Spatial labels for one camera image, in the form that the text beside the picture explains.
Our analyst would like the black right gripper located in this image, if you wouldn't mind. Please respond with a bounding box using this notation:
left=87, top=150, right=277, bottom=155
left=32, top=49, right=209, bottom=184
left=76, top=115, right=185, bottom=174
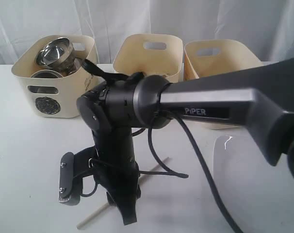
left=92, top=127, right=139, bottom=225

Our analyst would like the wooden chopstick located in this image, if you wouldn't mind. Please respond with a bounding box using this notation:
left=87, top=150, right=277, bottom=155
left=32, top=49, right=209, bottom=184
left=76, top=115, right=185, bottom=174
left=77, top=157, right=171, bottom=229

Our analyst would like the white square plate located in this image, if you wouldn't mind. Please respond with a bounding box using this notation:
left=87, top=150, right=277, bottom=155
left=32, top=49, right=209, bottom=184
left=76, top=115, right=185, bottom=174
left=212, top=135, right=294, bottom=233

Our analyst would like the stainless steel mug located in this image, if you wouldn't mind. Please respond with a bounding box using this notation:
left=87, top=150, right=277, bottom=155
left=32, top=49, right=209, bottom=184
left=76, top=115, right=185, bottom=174
left=28, top=69, right=63, bottom=94

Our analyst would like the stainless steel bowl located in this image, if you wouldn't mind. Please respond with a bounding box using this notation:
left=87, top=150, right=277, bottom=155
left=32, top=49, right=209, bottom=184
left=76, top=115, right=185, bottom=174
left=35, top=37, right=75, bottom=72

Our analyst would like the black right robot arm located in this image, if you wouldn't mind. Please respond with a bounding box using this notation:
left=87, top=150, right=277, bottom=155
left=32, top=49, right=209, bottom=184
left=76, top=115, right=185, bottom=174
left=77, top=58, right=294, bottom=225

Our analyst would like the cream bin with circle mark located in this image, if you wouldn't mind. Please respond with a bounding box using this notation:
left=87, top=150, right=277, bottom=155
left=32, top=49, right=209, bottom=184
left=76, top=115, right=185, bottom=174
left=11, top=35, right=98, bottom=118

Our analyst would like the cream bin with triangle mark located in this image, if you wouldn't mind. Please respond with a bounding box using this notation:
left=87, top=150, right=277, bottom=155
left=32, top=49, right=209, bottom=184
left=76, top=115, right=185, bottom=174
left=113, top=33, right=183, bottom=83

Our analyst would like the cream bin with square mark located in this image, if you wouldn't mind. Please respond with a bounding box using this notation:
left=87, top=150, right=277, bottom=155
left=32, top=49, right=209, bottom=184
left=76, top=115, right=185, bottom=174
left=183, top=39, right=263, bottom=81

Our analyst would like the white backdrop curtain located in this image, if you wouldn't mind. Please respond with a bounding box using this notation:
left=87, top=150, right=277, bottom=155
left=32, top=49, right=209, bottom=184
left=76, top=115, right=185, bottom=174
left=0, top=0, right=294, bottom=65

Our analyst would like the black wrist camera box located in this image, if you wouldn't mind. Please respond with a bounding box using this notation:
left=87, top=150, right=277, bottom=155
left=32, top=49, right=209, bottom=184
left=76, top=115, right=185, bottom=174
left=58, top=147, right=98, bottom=206

